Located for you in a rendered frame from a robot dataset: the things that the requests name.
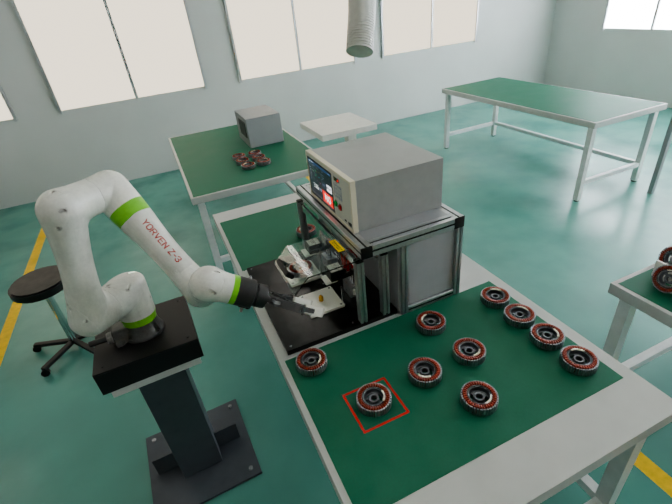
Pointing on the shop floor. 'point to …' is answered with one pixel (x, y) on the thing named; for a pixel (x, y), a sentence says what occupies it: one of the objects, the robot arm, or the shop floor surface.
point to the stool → (35, 281)
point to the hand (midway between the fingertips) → (312, 307)
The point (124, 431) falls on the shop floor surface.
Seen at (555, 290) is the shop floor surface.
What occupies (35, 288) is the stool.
